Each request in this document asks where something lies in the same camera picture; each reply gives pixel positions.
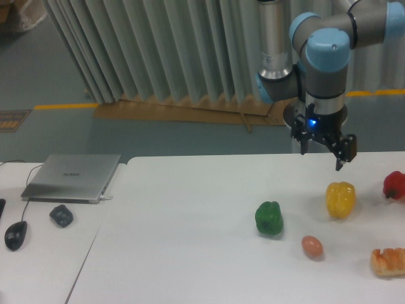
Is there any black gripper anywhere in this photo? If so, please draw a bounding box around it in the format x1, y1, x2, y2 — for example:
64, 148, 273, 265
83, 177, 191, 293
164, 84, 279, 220
290, 106, 358, 171

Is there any yellow bell pepper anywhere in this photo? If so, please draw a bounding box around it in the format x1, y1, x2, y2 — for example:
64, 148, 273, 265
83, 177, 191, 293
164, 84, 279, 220
325, 182, 356, 219

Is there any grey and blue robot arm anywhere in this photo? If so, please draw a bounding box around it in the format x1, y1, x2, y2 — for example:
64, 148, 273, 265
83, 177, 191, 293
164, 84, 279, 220
256, 1, 404, 168

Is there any red bell pepper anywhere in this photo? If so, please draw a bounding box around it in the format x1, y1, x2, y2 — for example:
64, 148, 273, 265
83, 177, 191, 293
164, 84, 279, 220
383, 171, 404, 200

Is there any green bell pepper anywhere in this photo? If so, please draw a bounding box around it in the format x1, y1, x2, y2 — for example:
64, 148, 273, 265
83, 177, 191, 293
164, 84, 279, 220
254, 201, 284, 236

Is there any flat brown cardboard sheet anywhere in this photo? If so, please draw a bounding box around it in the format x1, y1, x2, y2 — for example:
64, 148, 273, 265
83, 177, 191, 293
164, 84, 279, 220
92, 93, 293, 132

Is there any brown egg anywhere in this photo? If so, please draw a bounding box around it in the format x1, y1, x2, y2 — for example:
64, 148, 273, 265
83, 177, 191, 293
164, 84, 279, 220
301, 236, 323, 257

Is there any glazed pastry bread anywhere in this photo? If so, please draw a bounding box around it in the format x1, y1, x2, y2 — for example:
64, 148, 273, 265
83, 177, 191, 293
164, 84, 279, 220
370, 248, 404, 277

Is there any pale green pleated curtain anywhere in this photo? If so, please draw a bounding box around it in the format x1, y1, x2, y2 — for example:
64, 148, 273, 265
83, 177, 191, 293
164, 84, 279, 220
44, 1, 404, 105

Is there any silver closed laptop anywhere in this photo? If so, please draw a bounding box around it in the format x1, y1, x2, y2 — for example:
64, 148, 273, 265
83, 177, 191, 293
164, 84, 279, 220
21, 154, 121, 204

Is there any dark grey small controller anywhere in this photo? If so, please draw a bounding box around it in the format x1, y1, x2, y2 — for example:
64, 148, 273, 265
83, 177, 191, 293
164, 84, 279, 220
49, 205, 74, 228

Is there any black computer mouse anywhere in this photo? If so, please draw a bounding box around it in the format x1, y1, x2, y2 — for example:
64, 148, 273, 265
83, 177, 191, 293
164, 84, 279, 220
4, 220, 28, 251

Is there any cardboard box in plastic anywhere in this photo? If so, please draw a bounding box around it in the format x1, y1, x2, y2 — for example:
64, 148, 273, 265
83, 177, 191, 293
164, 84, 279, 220
1, 0, 47, 34

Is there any black keyboard edge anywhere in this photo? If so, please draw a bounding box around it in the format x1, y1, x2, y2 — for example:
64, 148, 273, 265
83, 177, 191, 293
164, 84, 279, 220
0, 199, 6, 218

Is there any white laptop charging cable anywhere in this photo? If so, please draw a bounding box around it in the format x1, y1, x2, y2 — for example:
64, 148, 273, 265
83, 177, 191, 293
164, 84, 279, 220
101, 163, 126, 201

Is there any black mouse cable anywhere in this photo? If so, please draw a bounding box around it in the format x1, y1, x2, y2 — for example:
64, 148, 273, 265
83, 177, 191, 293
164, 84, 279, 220
0, 160, 48, 223

